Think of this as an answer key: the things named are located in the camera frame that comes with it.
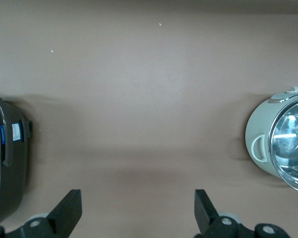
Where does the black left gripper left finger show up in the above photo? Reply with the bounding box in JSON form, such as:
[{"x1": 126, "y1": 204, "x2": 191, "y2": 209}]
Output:
[{"x1": 7, "y1": 189, "x2": 83, "y2": 238}]

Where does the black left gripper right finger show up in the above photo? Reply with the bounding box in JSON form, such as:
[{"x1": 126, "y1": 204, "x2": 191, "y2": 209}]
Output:
[{"x1": 193, "y1": 189, "x2": 258, "y2": 238}]

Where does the white steel electric pot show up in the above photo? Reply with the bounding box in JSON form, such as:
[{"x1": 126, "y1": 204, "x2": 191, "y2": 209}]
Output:
[{"x1": 245, "y1": 86, "x2": 298, "y2": 174}]

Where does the black rice cooker appliance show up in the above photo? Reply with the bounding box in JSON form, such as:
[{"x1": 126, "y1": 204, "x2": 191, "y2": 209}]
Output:
[{"x1": 0, "y1": 89, "x2": 33, "y2": 227}]

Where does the brown table cover sheet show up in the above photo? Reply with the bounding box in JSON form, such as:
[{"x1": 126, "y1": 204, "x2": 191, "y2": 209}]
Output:
[{"x1": 0, "y1": 0, "x2": 298, "y2": 238}]

